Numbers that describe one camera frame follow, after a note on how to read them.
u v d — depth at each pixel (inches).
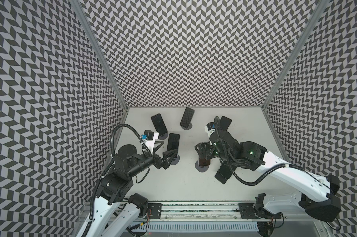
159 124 37.1
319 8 26.5
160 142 25.4
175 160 35.0
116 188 16.8
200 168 34.8
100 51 34.7
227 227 27.3
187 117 40.4
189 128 39.4
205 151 22.4
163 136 38.5
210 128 22.8
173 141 34.1
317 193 15.0
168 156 20.7
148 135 20.1
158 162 21.1
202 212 29.0
